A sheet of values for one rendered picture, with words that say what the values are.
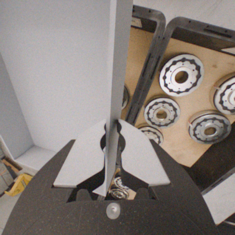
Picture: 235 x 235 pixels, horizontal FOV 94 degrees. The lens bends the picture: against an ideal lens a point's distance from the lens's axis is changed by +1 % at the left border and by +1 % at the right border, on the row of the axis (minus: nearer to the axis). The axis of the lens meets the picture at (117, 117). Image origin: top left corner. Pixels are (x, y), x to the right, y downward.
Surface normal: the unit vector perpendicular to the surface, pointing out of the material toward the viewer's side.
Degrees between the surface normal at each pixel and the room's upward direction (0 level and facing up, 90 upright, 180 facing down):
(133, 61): 0
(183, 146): 0
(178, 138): 0
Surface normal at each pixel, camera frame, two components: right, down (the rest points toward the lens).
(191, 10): -0.26, 0.45
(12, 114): 0.96, 0.21
